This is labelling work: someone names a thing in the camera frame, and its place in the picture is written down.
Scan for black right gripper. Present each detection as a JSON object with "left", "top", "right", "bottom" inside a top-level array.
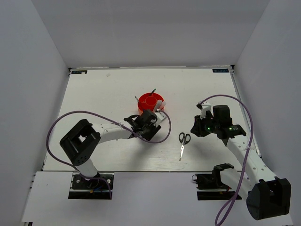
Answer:
[{"left": 190, "top": 112, "right": 220, "bottom": 137}]

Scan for black handled scissors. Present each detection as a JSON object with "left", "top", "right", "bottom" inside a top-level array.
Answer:
[{"left": 178, "top": 132, "right": 191, "bottom": 161}]

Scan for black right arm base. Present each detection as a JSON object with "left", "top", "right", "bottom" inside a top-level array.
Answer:
[{"left": 191, "top": 174, "right": 235, "bottom": 201}]

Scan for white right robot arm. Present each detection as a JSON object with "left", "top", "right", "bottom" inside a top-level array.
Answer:
[{"left": 191, "top": 102, "right": 291, "bottom": 220}]

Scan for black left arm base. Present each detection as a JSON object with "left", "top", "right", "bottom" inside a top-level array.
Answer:
[{"left": 68, "top": 174, "right": 114, "bottom": 200}]

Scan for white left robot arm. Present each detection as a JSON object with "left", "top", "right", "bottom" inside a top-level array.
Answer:
[{"left": 60, "top": 110, "right": 166, "bottom": 188}]

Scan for orange round compartment container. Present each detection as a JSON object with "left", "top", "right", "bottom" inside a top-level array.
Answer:
[{"left": 137, "top": 92, "right": 164, "bottom": 114}]

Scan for right corner table label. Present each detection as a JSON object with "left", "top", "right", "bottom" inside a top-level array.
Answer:
[{"left": 212, "top": 68, "right": 229, "bottom": 73}]

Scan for corner table label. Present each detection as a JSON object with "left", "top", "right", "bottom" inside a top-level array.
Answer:
[
  {"left": 71, "top": 70, "right": 87, "bottom": 74},
  {"left": 212, "top": 68, "right": 229, "bottom": 73}
]

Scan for left corner table label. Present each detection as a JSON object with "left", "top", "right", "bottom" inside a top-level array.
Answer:
[{"left": 71, "top": 70, "right": 87, "bottom": 74}]

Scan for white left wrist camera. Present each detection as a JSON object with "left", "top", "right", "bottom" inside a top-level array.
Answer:
[{"left": 154, "top": 112, "right": 167, "bottom": 127}]

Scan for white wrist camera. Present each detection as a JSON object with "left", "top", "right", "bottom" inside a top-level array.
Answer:
[
  {"left": 196, "top": 101, "right": 212, "bottom": 119},
  {"left": 154, "top": 112, "right": 167, "bottom": 127}
]

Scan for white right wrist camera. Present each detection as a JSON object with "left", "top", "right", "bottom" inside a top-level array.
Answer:
[{"left": 196, "top": 101, "right": 212, "bottom": 119}]

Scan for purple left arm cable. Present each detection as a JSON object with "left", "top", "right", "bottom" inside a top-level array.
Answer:
[{"left": 46, "top": 110, "right": 172, "bottom": 198}]

